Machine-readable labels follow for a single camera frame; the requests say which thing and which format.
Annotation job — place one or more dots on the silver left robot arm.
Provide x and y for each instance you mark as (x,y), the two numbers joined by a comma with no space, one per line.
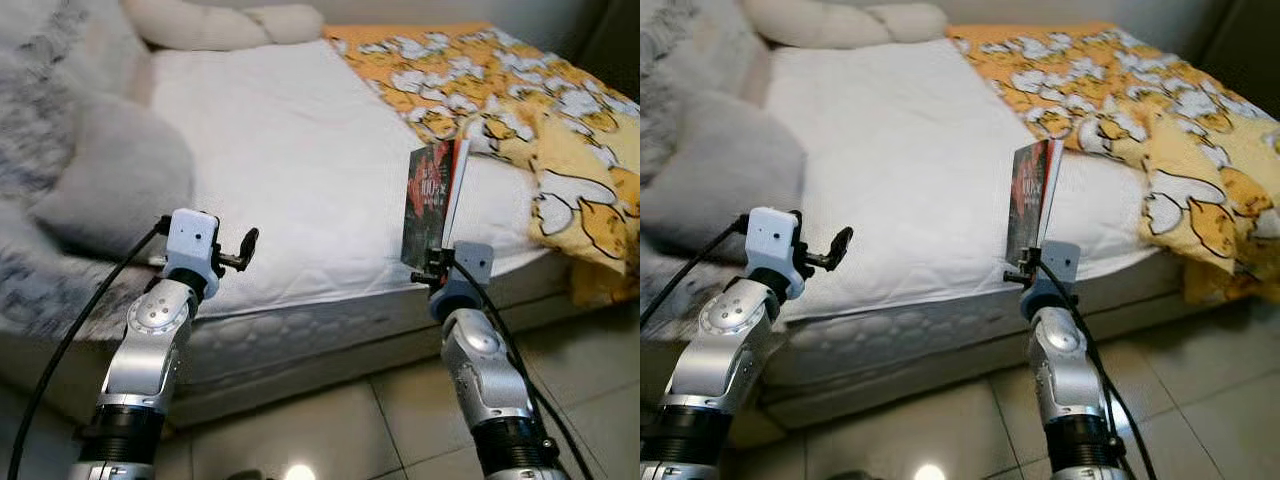
(150,350)
(715,360)

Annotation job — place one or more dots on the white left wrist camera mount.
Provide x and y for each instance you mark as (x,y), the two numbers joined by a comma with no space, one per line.
(772,245)
(190,245)

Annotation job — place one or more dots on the grey pillow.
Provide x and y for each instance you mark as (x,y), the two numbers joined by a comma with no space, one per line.
(110,180)
(730,180)

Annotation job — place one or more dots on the yellow cartoon egg blanket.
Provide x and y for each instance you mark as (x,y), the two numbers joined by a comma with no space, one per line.
(1130,100)
(520,100)

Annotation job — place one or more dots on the dark red book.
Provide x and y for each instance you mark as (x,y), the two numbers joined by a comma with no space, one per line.
(1030,200)
(430,200)

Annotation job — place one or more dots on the white quilted mattress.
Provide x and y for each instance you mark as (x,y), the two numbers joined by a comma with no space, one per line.
(280,150)
(900,150)

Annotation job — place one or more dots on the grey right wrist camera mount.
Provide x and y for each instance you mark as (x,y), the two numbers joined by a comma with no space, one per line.
(1060,262)
(470,262)

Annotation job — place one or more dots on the beige knotted bolster pillow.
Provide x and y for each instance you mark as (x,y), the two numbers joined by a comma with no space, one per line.
(210,22)
(840,22)

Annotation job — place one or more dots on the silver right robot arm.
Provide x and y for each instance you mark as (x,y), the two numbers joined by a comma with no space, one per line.
(1070,370)
(485,370)

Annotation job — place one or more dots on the dark wardrobe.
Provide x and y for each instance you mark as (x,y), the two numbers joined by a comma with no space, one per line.
(1245,50)
(615,40)

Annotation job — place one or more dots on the grey bed base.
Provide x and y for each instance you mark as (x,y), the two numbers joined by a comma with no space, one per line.
(920,375)
(330,368)

